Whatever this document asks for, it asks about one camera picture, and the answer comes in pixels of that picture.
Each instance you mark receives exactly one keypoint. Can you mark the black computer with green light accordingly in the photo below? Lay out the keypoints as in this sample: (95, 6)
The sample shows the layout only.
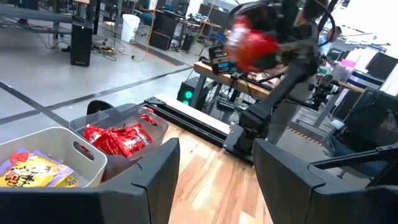
(188, 95)

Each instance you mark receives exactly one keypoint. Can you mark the dark grey translucent bin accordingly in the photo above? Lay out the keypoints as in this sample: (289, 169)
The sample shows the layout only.
(102, 113)

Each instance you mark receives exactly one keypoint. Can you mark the black computer tower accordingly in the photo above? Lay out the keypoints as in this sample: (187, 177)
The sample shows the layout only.
(81, 45)

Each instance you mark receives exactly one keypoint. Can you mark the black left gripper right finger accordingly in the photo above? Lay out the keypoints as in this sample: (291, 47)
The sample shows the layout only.
(286, 193)

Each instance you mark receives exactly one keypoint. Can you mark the yellow candy packet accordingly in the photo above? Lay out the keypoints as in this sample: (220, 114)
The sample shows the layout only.
(70, 182)

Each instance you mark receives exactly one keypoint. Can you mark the white plastic bin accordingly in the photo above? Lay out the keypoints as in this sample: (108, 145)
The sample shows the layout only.
(62, 140)

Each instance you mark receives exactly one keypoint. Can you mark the grey workbench with teal mat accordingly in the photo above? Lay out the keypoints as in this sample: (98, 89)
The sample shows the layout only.
(31, 14)

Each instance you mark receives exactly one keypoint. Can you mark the black aluminium table frame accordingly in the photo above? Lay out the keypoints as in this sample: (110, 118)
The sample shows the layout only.
(186, 119)

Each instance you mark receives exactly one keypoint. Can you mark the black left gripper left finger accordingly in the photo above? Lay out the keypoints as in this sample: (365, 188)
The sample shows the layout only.
(149, 193)

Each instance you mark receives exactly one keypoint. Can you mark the white trash bin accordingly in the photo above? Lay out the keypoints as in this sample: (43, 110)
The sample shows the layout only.
(130, 28)

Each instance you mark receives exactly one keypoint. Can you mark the black equipment case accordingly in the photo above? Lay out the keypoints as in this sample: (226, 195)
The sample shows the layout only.
(163, 31)

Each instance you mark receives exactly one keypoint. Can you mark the yellow Sour Patch packet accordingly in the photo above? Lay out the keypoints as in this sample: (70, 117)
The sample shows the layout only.
(34, 172)

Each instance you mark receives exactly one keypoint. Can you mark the wooden top workbench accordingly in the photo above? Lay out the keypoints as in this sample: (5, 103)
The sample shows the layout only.
(248, 88)

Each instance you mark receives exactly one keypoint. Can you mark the black office chair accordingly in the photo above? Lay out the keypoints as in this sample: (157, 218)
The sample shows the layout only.
(373, 124)

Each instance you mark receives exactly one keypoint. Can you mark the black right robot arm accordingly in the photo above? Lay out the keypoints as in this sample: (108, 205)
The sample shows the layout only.
(280, 90)

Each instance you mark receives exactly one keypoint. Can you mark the person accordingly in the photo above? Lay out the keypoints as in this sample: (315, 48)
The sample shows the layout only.
(335, 32)
(306, 37)

